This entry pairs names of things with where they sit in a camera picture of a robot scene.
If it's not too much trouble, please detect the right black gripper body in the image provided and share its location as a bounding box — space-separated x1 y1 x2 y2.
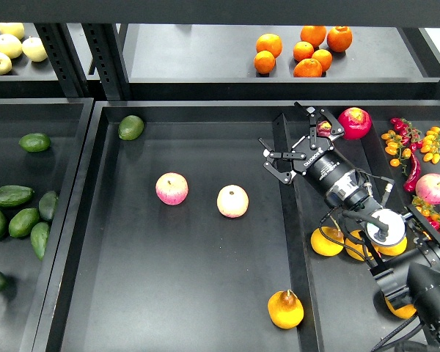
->
291 136 370 209

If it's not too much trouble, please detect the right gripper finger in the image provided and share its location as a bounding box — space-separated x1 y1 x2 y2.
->
294 101 345 150
258 138 307 185

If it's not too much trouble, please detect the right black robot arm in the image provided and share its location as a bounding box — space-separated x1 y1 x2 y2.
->
261 103 440 347

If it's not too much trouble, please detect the yellow pear under right arm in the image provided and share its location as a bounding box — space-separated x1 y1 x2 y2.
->
384 298 417 320

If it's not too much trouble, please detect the green avocado middle cluster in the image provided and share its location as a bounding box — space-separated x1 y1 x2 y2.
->
8 208 40 238

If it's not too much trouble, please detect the green avocado cluster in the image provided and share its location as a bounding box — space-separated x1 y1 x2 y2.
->
8 208 40 238
30 221 51 260

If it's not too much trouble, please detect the green avocado lower cluster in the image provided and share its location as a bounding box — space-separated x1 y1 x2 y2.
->
30 221 51 260

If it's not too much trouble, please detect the dark green avocado upright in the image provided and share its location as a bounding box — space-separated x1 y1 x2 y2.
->
38 191 59 221

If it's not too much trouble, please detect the green avocado left tray top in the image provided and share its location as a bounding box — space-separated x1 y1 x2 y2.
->
18 133 51 153

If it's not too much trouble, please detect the green avocado top of tray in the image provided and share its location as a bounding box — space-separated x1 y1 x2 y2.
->
118 115 144 141

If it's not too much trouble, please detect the pale yellow pear right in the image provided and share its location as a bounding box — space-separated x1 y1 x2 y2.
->
22 37 48 62

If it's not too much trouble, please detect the pale yellow pear middle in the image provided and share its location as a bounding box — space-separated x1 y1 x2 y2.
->
0 34 23 59

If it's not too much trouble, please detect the dark red small apple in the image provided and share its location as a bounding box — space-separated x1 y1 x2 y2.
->
317 121 331 137

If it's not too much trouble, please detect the red apple right tray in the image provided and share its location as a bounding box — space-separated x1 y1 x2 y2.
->
338 107 373 140

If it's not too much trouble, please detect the orange cherry tomato cluster left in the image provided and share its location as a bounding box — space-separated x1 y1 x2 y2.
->
381 130 412 167

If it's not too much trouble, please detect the orange cherry tomato cluster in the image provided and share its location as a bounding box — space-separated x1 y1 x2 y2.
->
420 125 440 164
381 130 412 167

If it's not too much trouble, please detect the pale pink apple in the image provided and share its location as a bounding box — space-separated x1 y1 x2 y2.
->
216 185 249 219

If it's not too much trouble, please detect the red chili pepper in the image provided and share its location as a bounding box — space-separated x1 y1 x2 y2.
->
403 151 421 192

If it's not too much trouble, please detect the black left tray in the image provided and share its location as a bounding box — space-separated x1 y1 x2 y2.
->
0 98 93 351

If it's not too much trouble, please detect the black tray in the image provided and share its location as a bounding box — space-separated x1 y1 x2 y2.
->
0 98 93 351
33 101 400 351

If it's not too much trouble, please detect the orange on shelf front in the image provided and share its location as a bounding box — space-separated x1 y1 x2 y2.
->
293 58 323 78

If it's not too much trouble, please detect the orange on shelf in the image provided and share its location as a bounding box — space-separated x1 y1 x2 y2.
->
293 58 323 78
312 49 333 73
326 26 353 53
254 51 276 75
255 33 283 58
293 41 315 62
300 26 326 48

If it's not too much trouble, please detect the red cherry tomato cluster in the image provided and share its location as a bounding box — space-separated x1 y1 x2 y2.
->
390 117 423 151

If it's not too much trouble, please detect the orange on shelf right center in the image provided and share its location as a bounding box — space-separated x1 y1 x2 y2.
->
312 49 333 73

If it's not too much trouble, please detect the pink apple far right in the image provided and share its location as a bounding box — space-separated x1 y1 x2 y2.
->
415 173 440 205

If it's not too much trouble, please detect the orange on shelf top right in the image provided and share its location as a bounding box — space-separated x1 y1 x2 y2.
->
326 26 353 53

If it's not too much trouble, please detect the orange cherry tomato cluster right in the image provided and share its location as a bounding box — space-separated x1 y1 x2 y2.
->
420 125 440 164

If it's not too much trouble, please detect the orange on shelf lower left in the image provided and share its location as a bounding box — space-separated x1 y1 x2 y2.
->
254 51 276 75

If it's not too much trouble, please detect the orange on shelf far left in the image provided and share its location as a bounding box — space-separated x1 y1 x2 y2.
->
255 33 283 58

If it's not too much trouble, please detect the pink red apple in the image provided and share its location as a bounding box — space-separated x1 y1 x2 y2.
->
155 172 188 205

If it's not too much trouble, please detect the black center tray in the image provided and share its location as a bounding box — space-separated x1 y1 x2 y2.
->
33 101 400 351

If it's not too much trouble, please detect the black shelf rack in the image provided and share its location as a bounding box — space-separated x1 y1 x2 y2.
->
0 1 440 100

